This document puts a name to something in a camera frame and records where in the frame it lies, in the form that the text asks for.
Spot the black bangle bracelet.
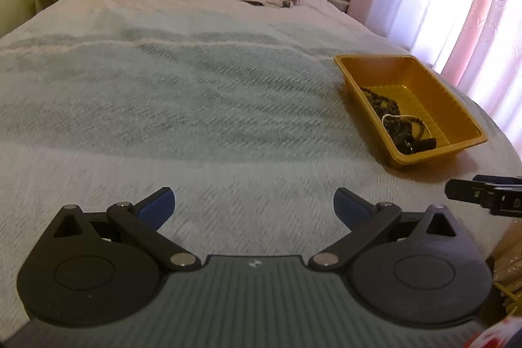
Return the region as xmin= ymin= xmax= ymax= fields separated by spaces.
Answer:
xmin=397 ymin=137 xmax=438 ymax=154

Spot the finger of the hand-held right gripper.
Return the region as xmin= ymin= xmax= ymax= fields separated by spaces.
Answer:
xmin=473 ymin=174 xmax=522 ymax=186
xmin=444 ymin=179 xmax=496 ymax=207

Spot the dark bead necklace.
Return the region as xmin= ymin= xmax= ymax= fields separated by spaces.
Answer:
xmin=361 ymin=86 xmax=429 ymax=145

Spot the brown bead bracelet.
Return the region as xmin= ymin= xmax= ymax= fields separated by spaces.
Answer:
xmin=383 ymin=113 xmax=429 ymax=145

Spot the red white packet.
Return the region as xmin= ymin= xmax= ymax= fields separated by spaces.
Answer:
xmin=469 ymin=315 xmax=522 ymax=348

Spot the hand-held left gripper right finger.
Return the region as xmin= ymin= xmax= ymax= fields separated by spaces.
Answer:
xmin=309 ymin=188 xmax=463 ymax=271

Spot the yellow plastic tray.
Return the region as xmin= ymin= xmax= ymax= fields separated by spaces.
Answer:
xmin=333 ymin=53 xmax=489 ymax=169

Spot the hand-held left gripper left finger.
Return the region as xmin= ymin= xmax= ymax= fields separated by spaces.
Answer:
xmin=49 ymin=187 xmax=200 ymax=272

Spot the yellow striped object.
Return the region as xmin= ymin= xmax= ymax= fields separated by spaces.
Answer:
xmin=491 ymin=246 xmax=522 ymax=316

